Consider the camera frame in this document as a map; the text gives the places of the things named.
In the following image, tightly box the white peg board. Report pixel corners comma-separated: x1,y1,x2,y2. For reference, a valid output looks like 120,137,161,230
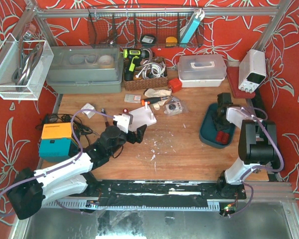
129,105,157,131

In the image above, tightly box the teal plastic tray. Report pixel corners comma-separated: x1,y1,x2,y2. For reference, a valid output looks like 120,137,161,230
199,103,236,149

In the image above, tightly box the red handled ratchet wrench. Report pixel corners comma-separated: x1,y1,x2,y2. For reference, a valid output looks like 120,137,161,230
101,108,110,127

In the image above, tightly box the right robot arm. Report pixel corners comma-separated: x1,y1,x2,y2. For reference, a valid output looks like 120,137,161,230
212,93,282,197

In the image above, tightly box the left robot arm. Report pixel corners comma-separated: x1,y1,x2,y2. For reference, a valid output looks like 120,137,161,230
6,124,147,220

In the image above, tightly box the red book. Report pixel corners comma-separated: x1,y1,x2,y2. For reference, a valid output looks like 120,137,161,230
227,67,256,99

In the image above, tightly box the orange black screwdriver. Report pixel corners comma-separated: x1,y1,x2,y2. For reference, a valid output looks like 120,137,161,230
141,96,170,106

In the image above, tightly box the clear drill bit case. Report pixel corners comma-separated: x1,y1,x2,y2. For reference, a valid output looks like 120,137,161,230
124,94,142,104

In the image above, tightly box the beige work glove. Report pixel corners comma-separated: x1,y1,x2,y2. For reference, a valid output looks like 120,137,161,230
144,89,172,111

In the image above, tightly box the white bench power supply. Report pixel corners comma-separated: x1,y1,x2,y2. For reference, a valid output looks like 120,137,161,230
238,49,266,94

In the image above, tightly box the white clear storage box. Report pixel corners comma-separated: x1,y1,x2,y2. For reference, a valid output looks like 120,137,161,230
177,54,227,88

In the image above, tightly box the white plug adapter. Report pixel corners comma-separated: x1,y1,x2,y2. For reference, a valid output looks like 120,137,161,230
81,103,96,119

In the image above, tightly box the woven wicker basket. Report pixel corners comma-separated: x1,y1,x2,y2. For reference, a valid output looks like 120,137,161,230
123,57,168,91

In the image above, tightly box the orange cube adapter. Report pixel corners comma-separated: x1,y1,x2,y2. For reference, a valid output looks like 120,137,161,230
168,78,182,93

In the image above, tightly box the yellow teal device box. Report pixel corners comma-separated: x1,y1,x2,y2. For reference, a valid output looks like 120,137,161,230
39,122,79,163

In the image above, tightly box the yellow tape measure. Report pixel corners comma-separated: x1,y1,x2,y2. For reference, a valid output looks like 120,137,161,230
165,36,178,48

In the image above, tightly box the blue white power bank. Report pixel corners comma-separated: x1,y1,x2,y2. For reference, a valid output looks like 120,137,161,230
179,8,205,47

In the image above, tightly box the grey lidded storage box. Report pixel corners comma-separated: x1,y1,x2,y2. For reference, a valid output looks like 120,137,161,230
46,46,124,94

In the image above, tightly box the black tape measure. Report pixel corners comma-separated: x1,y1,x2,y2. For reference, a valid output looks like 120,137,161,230
140,34,156,48

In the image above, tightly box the small white metal bracket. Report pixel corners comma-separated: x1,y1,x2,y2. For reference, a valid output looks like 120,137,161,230
169,97,180,103

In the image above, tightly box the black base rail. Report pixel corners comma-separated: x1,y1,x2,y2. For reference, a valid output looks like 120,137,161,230
74,180,247,208

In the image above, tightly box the white coiled cable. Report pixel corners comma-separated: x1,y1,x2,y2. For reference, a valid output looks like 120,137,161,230
136,62,166,79

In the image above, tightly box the green black cordless drill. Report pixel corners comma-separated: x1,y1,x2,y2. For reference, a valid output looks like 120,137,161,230
123,48,151,81

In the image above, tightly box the black wire shelf basket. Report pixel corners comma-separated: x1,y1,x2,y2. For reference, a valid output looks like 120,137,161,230
87,4,204,48

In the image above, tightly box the clear acrylic wall bin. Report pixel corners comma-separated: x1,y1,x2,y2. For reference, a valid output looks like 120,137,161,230
0,34,54,101

